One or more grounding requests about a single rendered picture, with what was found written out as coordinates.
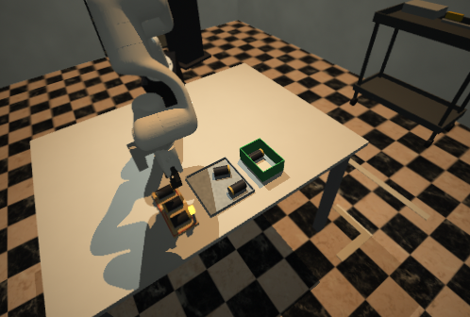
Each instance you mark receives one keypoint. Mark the green open-top box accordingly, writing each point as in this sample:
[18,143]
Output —
[266,167]

